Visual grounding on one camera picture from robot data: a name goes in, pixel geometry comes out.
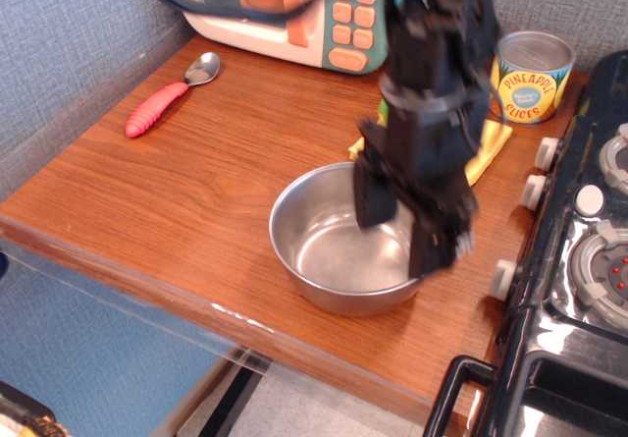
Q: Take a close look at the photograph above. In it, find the stainless steel pot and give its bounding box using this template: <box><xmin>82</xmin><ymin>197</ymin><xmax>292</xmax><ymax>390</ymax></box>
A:
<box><xmin>269</xmin><ymin>162</ymin><xmax>420</xmax><ymax>317</ymax></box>

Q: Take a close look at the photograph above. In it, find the white stove knob bottom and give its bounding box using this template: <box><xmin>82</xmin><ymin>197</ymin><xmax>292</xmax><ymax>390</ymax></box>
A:
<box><xmin>489</xmin><ymin>259</ymin><xmax>517</xmax><ymax>301</ymax></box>

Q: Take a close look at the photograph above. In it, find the white stove knob middle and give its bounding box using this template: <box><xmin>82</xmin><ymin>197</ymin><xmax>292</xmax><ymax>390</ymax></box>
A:
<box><xmin>520</xmin><ymin>175</ymin><xmax>547</xmax><ymax>211</ymax></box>

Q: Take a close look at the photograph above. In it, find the toy microwave teal and cream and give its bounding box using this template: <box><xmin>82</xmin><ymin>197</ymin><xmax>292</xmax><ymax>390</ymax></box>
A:
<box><xmin>185</xmin><ymin>0</ymin><xmax>388</xmax><ymax>75</ymax></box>

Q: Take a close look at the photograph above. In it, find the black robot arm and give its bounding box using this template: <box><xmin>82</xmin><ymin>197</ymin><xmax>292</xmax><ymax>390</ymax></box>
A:
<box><xmin>353</xmin><ymin>0</ymin><xmax>499</xmax><ymax>278</ymax></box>

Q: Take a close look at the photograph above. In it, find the red handled metal spoon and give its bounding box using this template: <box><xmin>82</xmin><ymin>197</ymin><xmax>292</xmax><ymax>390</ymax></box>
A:
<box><xmin>125</xmin><ymin>52</ymin><xmax>221</xmax><ymax>138</ymax></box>

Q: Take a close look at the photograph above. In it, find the toy corn green husk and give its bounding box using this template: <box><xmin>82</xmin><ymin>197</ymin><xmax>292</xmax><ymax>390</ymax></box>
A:
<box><xmin>377</xmin><ymin>98</ymin><xmax>389</xmax><ymax>128</ymax></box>

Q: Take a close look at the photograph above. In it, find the black toy stove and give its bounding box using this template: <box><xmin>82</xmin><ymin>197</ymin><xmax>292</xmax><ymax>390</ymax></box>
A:
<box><xmin>470</xmin><ymin>51</ymin><xmax>627</xmax><ymax>436</ymax></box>

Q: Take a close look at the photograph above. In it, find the black oven door handle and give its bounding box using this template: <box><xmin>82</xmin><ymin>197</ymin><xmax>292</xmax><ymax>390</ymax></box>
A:
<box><xmin>423</xmin><ymin>355</ymin><xmax>497</xmax><ymax>437</ymax></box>

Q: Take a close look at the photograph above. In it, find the yellow folded cloth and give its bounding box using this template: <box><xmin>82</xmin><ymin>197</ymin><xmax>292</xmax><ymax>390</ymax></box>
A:
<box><xmin>347</xmin><ymin>118</ymin><xmax>514</xmax><ymax>188</ymax></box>

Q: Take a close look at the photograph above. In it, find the white stove knob top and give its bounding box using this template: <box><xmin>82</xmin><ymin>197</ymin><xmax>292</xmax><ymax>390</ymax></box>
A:
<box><xmin>535</xmin><ymin>137</ymin><xmax>560</xmax><ymax>172</ymax></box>

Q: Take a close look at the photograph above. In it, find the white stove knob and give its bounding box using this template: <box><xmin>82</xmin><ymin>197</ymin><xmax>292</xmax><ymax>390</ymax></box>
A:
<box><xmin>535</xmin><ymin>137</ymin><xmax>560</xmax><ymax>172</ymax></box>
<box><xmin>520</xmin><ymin>175</ymin><xmax>547</xmax><ymax>211</ymax></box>
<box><xmin>489</xmin><ymin>259</ymin><xmax>517</xmax><ymax>301</ymax></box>

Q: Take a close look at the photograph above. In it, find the pineapple slices can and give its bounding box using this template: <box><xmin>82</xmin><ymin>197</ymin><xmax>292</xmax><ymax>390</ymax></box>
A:
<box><xmin>490</xmin><ymin>30</ymin><xmax>576</xmax><ymax>124</ymax></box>

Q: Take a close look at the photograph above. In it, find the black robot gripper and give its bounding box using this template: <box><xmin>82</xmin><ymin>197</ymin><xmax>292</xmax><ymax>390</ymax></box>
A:
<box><xmin>353</xmin><ymin>90</ymin><xmax>490</xmax><ymax>279</ymax></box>

